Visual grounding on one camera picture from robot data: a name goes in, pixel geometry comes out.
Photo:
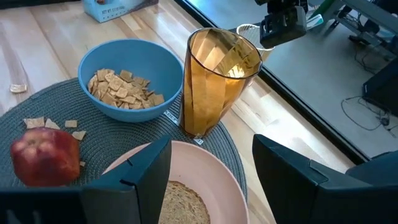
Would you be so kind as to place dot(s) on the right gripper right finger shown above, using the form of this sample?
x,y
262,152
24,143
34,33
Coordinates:
x,y
289,193

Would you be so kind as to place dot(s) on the grey round woven placemat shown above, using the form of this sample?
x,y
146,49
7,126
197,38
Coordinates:
x,y
102,140

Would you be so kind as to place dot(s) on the blue bowl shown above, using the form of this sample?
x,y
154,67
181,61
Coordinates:
x,y
140,56

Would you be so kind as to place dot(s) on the amber faceted tumbler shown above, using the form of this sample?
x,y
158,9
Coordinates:
x,y
211,102

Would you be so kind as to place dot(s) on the blue cinnamon cereal box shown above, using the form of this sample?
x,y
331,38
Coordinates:
x,y
118,11

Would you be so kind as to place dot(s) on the pink plate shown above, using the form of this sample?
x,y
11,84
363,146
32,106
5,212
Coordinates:
x,y
202,165

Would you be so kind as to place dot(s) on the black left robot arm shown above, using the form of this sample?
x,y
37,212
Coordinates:
x,y
280,4

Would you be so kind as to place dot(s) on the black floor box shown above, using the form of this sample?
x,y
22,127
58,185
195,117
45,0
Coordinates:
x,y
382,90

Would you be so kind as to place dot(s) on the cereal pile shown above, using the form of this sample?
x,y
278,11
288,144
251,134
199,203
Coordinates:
x,y
124,90

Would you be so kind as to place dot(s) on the grey equipment stand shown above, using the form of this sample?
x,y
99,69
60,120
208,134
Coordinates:
x,y
367,12

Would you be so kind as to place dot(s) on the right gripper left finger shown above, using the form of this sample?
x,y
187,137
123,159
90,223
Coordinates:
x,y
146,186

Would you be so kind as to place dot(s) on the clear glass cup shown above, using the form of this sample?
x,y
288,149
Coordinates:
x,y
248,34

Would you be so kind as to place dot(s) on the red apple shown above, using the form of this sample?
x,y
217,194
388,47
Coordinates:
x,y
46,158

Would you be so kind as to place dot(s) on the brown toast slice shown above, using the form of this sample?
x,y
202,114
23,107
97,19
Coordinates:
x,y
183,205

